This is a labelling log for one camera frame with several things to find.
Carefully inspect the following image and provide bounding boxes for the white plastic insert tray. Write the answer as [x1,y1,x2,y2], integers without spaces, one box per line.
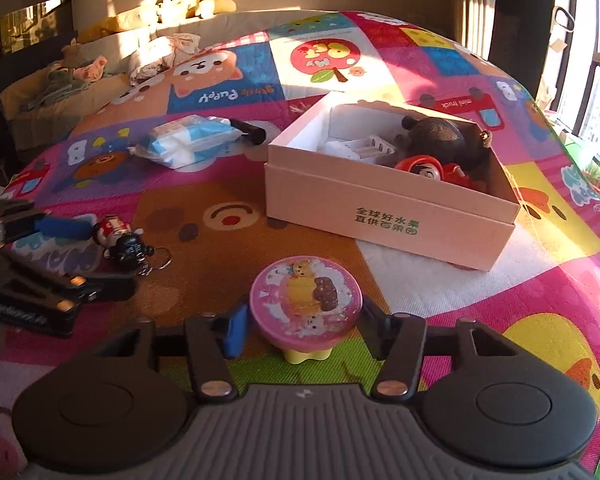
[318,136,396,165]

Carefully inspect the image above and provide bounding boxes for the bear figurine keychain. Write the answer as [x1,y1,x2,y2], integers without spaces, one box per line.
[93,216,172,276]

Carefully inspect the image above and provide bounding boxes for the colourful cartoon play mat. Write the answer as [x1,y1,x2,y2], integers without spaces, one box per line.
[0,12,600,479]

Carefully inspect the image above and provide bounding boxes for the crumpled clothes pile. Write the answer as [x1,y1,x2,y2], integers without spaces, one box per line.
[128,32,200,87]

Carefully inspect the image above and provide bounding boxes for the blue white wet wipes pack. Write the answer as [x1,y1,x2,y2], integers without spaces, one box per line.
[128,115,242,169]

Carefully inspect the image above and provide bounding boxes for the pink lid yellow toy cup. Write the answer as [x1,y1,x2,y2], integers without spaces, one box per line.
[249,256,363,365]

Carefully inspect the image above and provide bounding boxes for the pink cardboard box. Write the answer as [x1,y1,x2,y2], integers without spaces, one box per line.
[265,92,520,271]

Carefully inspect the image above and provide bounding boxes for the grey sofa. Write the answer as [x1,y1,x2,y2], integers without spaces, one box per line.
[0,10,315,152]

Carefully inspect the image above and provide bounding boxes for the black marker pen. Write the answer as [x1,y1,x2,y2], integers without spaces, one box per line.
[230,118,266,145]

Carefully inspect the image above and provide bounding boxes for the red round toy figure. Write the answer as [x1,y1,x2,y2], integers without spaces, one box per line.
[394,155,478,190]

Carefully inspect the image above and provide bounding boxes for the black plush bear toy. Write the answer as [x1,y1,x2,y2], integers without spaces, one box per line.
[394,116,491,171]

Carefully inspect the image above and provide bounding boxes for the green clothes on sofa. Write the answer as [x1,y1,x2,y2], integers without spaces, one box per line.
[20,55,108,112]

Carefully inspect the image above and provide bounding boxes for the white plush toy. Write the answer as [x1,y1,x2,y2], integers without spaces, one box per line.
[156,0,199,24]

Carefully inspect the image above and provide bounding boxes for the red plastic basin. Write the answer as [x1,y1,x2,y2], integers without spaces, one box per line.
[583,170,600,196]

